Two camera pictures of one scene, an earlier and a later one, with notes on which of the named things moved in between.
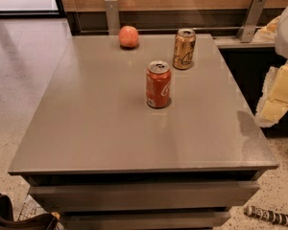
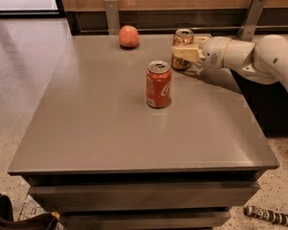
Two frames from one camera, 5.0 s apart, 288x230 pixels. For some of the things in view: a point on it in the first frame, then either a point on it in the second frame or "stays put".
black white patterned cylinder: [269, 216] stays put
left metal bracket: [111, 10] stays put
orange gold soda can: [183, 49] stays put
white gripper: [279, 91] to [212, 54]
